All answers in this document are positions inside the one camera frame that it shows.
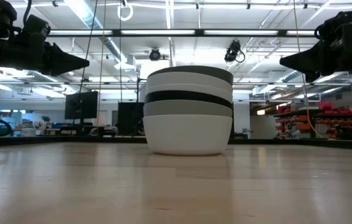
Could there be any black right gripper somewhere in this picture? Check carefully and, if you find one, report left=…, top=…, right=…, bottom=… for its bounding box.
left=280, top=23, right=352, bottom=82

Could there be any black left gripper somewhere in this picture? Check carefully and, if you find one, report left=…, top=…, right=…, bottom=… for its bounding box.
left=0, top=34, right=90, bottom=77

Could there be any black monitor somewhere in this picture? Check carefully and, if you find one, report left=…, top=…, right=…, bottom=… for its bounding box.
left=117, top=101, right=145, bottom=137
left=64, top=90, right=99, bottom=121

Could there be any shelf with red bins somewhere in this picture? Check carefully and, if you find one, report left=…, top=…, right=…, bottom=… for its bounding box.
left=274, top=101, right=352, bottom=141

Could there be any black round ceiling fixture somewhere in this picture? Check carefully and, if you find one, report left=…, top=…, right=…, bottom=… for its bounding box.
left=149, top=48, right=162, bottom=62

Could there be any overhead light bar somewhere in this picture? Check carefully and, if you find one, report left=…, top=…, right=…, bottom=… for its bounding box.
left=47, top=28, right=318, bottom=38

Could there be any yellow hanging cable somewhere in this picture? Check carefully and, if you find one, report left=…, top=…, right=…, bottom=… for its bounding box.
left=292, top=0, right=328, bottom=140

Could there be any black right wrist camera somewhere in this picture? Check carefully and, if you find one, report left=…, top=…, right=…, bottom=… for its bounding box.
left=314, top=18, right=352, bottom=42

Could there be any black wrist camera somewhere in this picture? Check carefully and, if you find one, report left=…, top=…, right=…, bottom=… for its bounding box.
left=314, top=18, right=352, bottom=42
left=22, top=14, right=52, bottom=43

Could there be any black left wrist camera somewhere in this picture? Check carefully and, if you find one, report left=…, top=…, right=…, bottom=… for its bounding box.
left=22, top=14, right=52, bottom=43

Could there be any white cable ring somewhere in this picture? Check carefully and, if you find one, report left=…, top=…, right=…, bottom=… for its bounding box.
left=117, top=2, right=135, bottom=22

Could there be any black overhead camera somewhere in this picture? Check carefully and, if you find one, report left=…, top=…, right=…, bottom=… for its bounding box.
left=224, top=39, right=245, bottom=65

